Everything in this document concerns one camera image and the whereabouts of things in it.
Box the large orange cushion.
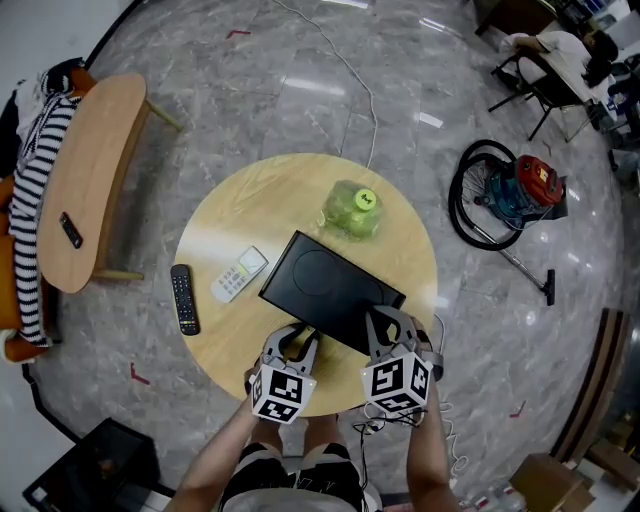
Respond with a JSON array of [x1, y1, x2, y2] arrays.
[[0, 232, 24, 331]]

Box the round wooden table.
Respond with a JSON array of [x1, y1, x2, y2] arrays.
[[174, 152, 440, 419]]

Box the person's right forearm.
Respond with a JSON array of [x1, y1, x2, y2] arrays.
[[405, 384, 461, 512]]

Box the person's left forearm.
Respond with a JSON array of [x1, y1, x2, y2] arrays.
[[172, 399, 261, 512]]

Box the cardboard box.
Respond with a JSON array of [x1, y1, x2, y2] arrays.
[[509, 452, 596, 512]]

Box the dark wooden desk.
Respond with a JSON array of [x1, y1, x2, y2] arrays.
[[474, 0, 556, 36]]

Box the large black case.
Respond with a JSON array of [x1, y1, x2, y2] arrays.
[[22, 417, 161, 512]]

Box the striped knitted blanket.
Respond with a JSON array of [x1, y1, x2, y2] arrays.
[[8, 69, 84, 349]]

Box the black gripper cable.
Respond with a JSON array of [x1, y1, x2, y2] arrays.
[[352, 404, 429, 512]]

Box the green plastic bottle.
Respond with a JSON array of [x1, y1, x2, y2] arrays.
[[319, 179, 385, 244]]

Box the person's left leg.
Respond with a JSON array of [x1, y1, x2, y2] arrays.
[[257, 419, 285, 451]]

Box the white cloth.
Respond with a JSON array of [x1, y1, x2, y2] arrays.
[[14, 79, 49, 141]]

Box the person's leg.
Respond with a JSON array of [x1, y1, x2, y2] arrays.
[[257, 419, 285, 451], [302, 414, 342, 454]]

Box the red vacuum cleaner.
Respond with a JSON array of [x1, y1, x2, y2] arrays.
[[482, 154, 570, 231]]

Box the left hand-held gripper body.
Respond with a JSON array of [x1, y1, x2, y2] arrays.
[[248, 353, 318, 426]]

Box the black box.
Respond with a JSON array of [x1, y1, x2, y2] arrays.
[[258, 230, 407, 357]]

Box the black chair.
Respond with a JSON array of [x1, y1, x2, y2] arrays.
[[488, 49, 601, 143]]

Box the white remote control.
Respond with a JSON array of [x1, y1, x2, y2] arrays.
[[210, 245, 270, 304]]

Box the person's right leg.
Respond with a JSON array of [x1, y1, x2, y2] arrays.
[[302, 414, 342, 454]]

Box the black remote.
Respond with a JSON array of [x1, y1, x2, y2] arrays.
[[58, 211, 84, 250]]

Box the dark blanket with white stripes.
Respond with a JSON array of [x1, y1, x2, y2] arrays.
[[0, 94, 31, 176]]

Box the person's black shorts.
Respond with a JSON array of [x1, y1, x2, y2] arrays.
[[219, 442, 371, 512]]

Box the brown wooden platform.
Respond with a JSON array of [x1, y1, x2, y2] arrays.
[[549, 307, 631, 461]]

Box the vacuum wand with nozzle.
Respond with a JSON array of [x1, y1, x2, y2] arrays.
[[472, 224, 557, 307]]

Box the person's grey shirt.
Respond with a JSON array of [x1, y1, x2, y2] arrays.
[[227, 489, 361, 512]]

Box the black vacuum hose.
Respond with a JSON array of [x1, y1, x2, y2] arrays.
[[447, 139, 526, 252]]

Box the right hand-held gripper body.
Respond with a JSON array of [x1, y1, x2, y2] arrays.
[[359, 338, 446, 416]]

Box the white extension cable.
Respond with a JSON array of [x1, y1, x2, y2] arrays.
[[272, 0, 471, 489]]

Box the oval wooden table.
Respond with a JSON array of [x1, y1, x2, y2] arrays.
[[37, 73, 184, 295]]

